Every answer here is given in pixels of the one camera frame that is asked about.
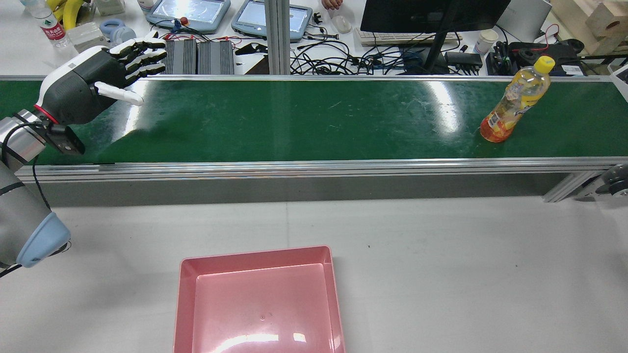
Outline black cable tangle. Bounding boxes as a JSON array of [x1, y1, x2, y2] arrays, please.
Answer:
[[289, 33, 445, 76]]

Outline yellow banana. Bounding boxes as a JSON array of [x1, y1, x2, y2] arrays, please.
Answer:
[[47, 0, 88, 30]]

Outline pink plastic basket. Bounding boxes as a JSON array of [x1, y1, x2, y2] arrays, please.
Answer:
[[173, 245, 347, 353]]

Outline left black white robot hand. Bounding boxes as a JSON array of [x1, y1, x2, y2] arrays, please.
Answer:
[[34, 35, 168, 126]]

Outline orange juice bottle yellow cap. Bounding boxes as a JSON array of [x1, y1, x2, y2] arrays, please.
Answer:
[[479, 55, 556, 144]]

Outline aluminium camera post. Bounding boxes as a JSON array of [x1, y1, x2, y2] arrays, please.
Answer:
[[264, 0, 291, 76]]

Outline light wooden block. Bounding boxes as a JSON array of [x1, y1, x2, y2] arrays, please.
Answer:
[[549, 0, 628, 55]]

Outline black computer monitor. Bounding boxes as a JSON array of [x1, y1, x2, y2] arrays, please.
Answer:
[[360, 0, 512, 75]]

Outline green conveyor belt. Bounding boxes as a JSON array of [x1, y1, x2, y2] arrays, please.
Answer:
[[0, 75, 628, 204]]

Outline silver laptop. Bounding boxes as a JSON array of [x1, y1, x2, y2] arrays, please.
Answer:
[[495, 0, 553, 43]]

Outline small white box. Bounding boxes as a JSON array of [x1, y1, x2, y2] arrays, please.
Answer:
[[93, 0, 126, 16]]

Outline black machine part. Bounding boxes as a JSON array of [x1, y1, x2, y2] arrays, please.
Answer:
[[507, 41, 585, 77]]

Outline white paper cup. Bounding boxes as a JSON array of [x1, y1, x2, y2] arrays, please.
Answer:
[[473, 29, 499, 55]]

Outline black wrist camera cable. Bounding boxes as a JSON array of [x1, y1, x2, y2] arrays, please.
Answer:
[[0, 122, 72, 279]]

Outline grey blue teach pendant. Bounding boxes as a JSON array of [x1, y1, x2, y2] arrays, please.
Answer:
[[231, 0, 314, 43], [145, 0, 232, 34]]

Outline water bottle red label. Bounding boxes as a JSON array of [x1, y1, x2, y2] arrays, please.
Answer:
[[32, 7, 72, 49]]

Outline clear water bottle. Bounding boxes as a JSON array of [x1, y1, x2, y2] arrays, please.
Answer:
[[20, 0, 49, 16]]

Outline white keyboard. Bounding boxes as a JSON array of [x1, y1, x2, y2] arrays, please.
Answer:
[[354, 28, 463, 48]]

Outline clear plastic box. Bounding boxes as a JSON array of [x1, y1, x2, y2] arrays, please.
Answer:
[[66, 22, 106, 52]]

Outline thin red cable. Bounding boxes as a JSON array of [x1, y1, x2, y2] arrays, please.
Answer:
[[512, 23, 560, 53]]

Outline blue cable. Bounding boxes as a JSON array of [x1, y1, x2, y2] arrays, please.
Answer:
[[366, 49, 427, 67]]

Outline light blue headphones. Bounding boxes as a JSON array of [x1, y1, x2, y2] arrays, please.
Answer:
[[99, 18, 137, 46]]

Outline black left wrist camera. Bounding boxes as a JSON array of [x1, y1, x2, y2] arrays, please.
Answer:
[[45, 124, 85, 156]]

